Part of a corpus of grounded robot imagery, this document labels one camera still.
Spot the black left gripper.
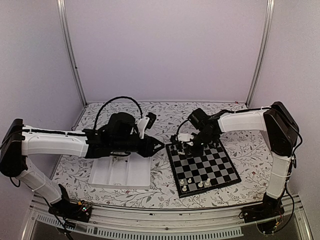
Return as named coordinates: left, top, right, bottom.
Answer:
left=111, top=134, right=165, bottom=158

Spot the white plastic tray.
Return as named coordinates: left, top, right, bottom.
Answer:
left=88, top=153, right=151, bottom=190

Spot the black white chessboard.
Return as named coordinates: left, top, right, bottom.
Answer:
left=165, top=141, right=242, bottom=198

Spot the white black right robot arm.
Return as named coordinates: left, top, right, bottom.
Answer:
left=187, top=101, right=303, bottom=218

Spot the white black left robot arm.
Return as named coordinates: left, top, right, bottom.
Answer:
left=0, top=112, right=165, bottom=217

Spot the floral patterned table mat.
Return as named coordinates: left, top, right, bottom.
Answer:
left=52, top=101, right=272, bottom=209

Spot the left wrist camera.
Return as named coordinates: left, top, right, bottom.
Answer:
left=136, top=112, right=157, bottom=139

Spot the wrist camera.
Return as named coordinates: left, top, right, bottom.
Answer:
left=136, top=112, right=157, bottom=139
left=170, top=133, right=195, bottom=146

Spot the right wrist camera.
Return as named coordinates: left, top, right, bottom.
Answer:
left=170, top=133, right=195, bottom=146

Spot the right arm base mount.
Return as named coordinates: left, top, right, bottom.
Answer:
left=238, top=194, right=285, bottom=235

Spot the aluminium front rail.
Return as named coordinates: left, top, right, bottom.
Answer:
left=21, top=194, right=317, bottom=240

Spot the right aluminium frame post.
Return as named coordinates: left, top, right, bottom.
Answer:
left=245, top=0, right=276, bottom=107

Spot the aluminium frame post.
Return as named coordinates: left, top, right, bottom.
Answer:
left=56, top=0, right=88, bottom=107
left=245, top=0, right=276, bottom=107

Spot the left aluminium frame post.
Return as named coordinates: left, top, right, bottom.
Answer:
left=56, top=0, right=88, bottom=107

